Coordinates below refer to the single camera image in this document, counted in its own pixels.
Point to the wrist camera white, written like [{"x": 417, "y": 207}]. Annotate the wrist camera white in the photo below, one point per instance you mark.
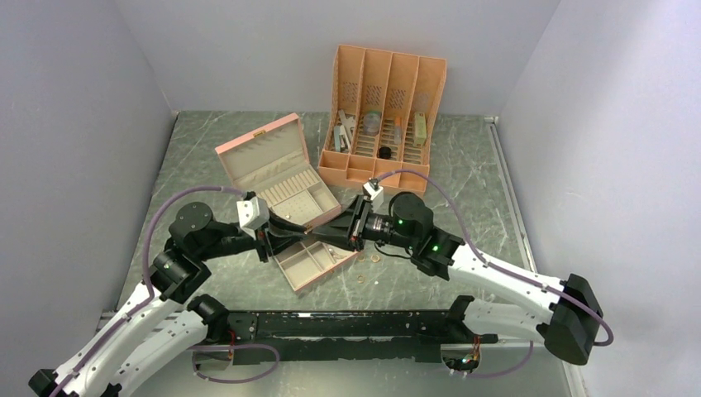
[
  {"x": 374, "y": 193},
  {"x": 253, "y": 213}
]

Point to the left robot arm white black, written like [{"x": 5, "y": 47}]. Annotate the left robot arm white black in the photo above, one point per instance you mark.
[{"x": 170, "y": 280}]

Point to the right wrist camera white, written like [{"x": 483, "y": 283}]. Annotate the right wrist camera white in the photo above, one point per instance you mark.
[{"x": 374, "y": 193}]

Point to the orange capped tube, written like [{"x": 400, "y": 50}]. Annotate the orange capped tube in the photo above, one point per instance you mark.
[{"x": 397, "y": 131}]

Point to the aluminium frame rail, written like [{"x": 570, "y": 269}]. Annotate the aluminium frame rail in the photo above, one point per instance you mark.
[{"x": 123, "y": 332}]

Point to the green rectangular box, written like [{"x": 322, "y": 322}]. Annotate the green rectangular box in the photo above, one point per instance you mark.
[{"x": 420, "y": 129}]

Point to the orange desk file organizer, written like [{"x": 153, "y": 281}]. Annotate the orange desk file organizer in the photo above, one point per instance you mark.
[{"x": 396, "y": 85}]

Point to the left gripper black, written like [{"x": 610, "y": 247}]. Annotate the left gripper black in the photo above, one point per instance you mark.
[{"x": 278, "y": 228}]

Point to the clear tape roll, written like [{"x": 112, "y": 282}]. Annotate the clear tape roll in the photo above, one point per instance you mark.
[{"x": 372, "y": 123}]

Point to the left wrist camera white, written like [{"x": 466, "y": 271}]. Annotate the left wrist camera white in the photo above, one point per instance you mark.
[{"x": 253, "y": 213}]

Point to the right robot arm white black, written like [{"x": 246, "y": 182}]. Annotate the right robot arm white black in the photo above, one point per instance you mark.
[{"x": 563, "y": 315}]

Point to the pink jewelry box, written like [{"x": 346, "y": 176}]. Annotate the pink jewelry box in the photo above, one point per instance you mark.
[{"x": 273, "y": 162}]

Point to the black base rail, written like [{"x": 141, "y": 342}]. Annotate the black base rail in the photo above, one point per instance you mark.
[{"x": 420, "y": 335}]

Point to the black round cap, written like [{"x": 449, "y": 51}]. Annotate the black round cap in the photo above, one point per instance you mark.
[{"x": 385, "y": 153}]

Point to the grey stapler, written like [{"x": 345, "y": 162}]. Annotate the grey stapler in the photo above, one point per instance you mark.
[{"x": 342, "y": 132}]

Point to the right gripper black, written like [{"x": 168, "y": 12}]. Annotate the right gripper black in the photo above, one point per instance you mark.
[{"x": 348, "y": 232}]

